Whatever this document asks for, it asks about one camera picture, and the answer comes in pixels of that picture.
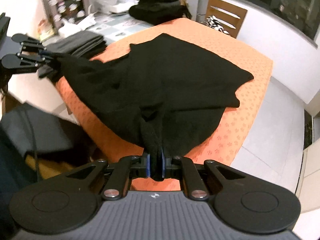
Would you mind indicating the person's dark clothing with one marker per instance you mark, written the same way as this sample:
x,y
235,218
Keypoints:
x,y
12,180

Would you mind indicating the black knit sweater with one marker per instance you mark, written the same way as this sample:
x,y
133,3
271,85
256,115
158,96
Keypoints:
x,y
162,80

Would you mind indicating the white tissue box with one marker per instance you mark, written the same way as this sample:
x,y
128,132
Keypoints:
x,y
68,28

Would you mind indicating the pink water dispenser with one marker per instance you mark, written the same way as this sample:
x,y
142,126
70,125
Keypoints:
x,y
65,2

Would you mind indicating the tile patterned tablecloth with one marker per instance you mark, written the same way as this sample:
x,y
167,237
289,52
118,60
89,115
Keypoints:
x,y
125,27

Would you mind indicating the orange flower patterned mat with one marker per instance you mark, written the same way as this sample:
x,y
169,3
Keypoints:
x,y
237,130

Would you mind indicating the stack of black folded clothes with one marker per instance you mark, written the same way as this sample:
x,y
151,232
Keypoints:
x,y
157,12

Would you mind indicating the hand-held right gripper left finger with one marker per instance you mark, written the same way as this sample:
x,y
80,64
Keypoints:
x,y
148,166

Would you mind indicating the black white striped cloth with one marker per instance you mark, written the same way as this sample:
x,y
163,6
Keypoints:
x,y
216,25

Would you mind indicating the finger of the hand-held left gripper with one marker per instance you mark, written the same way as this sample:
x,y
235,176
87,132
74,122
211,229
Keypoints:
x,y
37,58
33,47

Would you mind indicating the grey folded garment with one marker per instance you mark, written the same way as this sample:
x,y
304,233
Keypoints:
x,y
80,43

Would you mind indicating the grey cloth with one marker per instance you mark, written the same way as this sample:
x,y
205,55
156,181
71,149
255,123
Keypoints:
x,y
50,130

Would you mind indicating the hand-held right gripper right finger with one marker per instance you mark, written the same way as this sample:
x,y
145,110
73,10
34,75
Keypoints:
x,y
163,165

